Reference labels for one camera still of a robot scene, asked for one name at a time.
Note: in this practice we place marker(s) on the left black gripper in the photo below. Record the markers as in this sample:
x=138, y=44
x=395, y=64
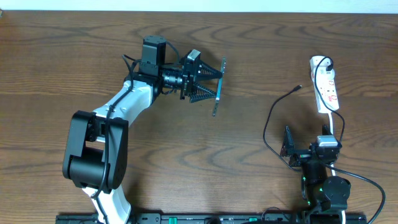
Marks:
x=189, y=86

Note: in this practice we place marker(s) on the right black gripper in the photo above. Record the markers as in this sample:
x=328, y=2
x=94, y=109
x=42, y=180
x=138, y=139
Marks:
x=288, y=150

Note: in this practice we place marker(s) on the Samsung Galaxy smartphone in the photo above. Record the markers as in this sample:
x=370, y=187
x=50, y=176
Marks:
x=219, y=87

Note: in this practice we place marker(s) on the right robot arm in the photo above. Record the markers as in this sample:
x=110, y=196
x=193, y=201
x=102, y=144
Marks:
x=326, y=195

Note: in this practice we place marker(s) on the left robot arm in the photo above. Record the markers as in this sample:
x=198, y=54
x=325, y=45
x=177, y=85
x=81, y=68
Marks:
x=95, y=158

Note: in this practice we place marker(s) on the white power strip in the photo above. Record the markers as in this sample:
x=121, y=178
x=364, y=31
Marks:
x=322, y=75

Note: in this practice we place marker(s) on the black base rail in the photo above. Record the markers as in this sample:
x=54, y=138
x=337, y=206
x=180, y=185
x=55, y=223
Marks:
x=156, y=218

